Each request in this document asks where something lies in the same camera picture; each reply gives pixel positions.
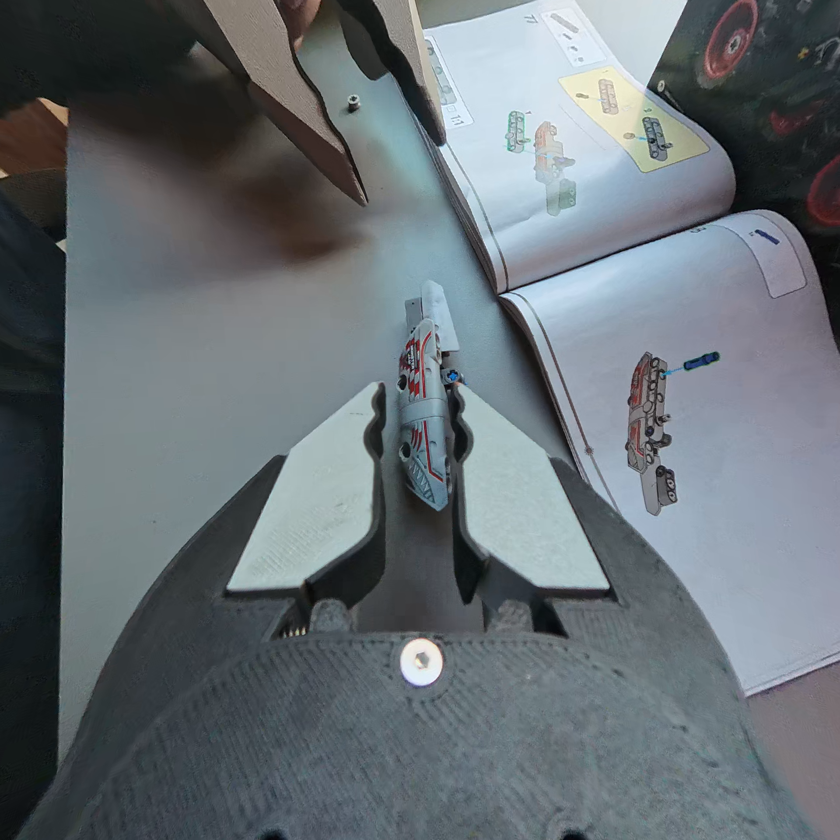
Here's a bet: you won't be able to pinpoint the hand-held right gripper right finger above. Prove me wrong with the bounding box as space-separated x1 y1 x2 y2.
451 384 615 606

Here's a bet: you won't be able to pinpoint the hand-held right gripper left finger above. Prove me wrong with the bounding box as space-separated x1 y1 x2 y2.
225 382 388 605

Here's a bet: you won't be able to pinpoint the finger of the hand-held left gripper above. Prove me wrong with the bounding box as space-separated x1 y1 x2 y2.
341 0 448 147
197 0 370 208

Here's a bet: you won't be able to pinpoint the grey red lego assembly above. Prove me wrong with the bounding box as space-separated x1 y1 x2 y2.
395 280 468 514

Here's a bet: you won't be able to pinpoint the lego instruction booklet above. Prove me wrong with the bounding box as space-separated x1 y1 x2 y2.
420 0 840 698

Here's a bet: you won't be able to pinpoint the dark lego set box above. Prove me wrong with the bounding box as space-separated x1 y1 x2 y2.
646 0 840 232

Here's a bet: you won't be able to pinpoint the person's dark pants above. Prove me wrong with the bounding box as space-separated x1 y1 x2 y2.
0 190 67 840

